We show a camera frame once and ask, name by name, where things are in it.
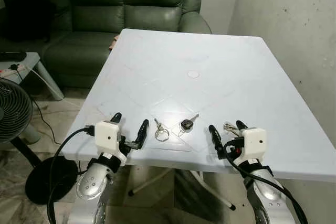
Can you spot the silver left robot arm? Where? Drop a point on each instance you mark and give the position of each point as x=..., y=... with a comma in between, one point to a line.
x=92, y=183

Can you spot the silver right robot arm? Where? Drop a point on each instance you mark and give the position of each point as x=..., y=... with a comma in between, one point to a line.
x=268, y=193

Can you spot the white plastic table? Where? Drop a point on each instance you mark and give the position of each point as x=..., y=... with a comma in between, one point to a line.
x=210, y=87

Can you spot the grey side table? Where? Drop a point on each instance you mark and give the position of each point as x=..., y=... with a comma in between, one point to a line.
x=31, y=61

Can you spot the black floor fan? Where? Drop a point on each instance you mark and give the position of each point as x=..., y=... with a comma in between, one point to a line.
x=13, y=111

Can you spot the green leather sofa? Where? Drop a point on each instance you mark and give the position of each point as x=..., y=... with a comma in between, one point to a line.
x=136, y=9

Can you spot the white power strip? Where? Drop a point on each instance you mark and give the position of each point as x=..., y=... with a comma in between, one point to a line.
x=14, y=67

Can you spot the black flat device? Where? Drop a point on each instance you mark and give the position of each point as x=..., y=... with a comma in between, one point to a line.
x=11, y=56

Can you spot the black cushion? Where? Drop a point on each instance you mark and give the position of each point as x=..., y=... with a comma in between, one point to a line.
x=23, y=17

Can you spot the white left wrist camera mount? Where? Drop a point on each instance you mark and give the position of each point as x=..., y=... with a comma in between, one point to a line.
x=107, y=135

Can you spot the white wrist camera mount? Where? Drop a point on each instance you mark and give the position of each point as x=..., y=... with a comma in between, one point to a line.
x=107, y=135
x=254, y=141

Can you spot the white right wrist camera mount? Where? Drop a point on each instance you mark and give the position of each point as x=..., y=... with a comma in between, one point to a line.
x=254, y=141

